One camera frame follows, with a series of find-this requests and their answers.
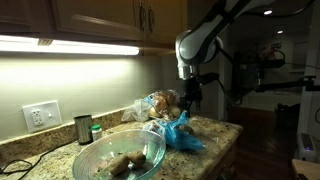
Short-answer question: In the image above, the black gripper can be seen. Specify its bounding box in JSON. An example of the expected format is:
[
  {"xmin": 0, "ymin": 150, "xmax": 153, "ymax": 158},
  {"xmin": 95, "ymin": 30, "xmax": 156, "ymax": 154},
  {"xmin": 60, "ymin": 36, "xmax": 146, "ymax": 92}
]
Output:
[{"xmin": 183, "ymin": 78, "xmax": 202, "ymax": 110}]

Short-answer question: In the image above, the brown potato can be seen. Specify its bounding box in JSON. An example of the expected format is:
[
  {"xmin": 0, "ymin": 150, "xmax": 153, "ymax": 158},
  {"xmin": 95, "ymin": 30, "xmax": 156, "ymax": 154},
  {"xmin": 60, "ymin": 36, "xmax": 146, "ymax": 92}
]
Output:
[
  {"xmin": 128, "ymin": 151, "xmax": 146, "ymax": 167},
  {"xmin": 179, "ymin": 125, "xmax": 194, "ymax": 135},
  {"xmin": 108, "ymin": 155, "xmax": 130, "ymax": 176}
]

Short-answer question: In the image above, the blue plastic potato bag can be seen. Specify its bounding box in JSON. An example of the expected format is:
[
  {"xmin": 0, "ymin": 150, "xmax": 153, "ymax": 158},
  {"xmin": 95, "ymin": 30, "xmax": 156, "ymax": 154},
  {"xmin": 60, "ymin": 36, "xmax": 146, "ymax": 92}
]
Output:
[{"xmin": 143, "ymin": 111, "xmax": 204, "ymax": 150}]

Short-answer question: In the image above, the clear bag of produce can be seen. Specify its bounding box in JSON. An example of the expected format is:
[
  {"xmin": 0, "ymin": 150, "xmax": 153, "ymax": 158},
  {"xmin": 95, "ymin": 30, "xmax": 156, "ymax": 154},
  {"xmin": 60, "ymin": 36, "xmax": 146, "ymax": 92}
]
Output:
[{"xmin": 121, "ymin": 90, "xmax": 182, "ymax": 122}]

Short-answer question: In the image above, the glass bowl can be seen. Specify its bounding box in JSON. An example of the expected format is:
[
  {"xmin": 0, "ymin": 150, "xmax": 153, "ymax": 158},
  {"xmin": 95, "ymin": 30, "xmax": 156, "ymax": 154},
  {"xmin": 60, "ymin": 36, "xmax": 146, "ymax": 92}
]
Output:
[{"xmin": 72, "ymin": 130, "xmax": 166, "ymax": 180}]

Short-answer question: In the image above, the wooden upper cabinet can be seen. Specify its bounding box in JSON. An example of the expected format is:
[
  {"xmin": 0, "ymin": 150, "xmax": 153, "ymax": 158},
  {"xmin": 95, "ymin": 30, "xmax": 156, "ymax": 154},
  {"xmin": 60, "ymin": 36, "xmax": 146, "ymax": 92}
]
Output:
[{"xmin": 0, "ymin": 0, "xmax": 186, "ymax": 55}]

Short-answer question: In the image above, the small green-capped bottle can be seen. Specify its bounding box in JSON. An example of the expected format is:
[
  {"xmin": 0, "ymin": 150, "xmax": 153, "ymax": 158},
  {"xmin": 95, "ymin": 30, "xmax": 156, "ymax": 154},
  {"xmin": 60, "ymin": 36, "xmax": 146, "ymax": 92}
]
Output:
[{"xmin": 91, "ymin": 124, "xmax": 102, "ymax": 141}]

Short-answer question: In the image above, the steel cup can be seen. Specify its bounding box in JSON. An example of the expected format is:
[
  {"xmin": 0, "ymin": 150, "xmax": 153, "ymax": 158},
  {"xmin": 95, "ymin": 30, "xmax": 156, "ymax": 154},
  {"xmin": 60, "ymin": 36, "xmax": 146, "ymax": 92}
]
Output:
[{"xmin": 74, "ymin": 115, "xmax": 93, "ymax": 145}]

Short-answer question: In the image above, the white appliance on floor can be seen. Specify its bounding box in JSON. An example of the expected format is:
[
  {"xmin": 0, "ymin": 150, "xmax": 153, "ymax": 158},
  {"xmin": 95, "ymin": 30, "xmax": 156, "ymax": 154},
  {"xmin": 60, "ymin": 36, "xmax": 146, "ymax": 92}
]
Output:
[{"xmin": 297, "ymin": 133, "xmax": 318, "ymax": 163}]

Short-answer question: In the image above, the under-cabinet light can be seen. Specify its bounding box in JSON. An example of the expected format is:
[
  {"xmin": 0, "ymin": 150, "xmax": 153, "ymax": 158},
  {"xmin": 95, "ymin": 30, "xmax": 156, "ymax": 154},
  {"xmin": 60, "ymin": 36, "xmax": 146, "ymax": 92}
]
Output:
[{"xmin": 0, "ymin": 35, "xmax": 139, "ymax": 55}]

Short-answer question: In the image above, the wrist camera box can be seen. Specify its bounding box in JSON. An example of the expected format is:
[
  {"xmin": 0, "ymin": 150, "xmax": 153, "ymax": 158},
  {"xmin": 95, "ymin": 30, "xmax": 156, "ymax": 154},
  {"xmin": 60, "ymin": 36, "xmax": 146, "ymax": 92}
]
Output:
[{"xmin": 198, "ymin": 72, "xmax": 219, "ymax": 85}]

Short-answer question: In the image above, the black camera stand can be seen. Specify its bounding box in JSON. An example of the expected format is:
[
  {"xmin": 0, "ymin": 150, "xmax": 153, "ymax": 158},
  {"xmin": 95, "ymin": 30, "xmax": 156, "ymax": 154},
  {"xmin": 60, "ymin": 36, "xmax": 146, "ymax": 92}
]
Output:
[{"xmin": 237, "ymin": 50, "xmax": 320, "ymax": 92}]

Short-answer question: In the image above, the white wall outlet plate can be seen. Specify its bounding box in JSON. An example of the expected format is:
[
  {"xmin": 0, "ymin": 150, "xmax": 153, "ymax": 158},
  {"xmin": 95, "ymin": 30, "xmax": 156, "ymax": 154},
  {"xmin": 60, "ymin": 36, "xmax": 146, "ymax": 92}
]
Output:
[{"xmin": 22, "ymin": 100, "xmax": 62, "ymax": 133}]

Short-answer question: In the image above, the black power cable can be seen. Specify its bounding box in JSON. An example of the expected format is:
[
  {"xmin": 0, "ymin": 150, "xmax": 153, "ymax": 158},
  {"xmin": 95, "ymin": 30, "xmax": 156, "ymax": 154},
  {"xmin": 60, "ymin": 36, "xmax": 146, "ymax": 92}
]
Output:
[{"xmin": 0, "ymin": 145, "xmax": 64, "ymax": 176}]

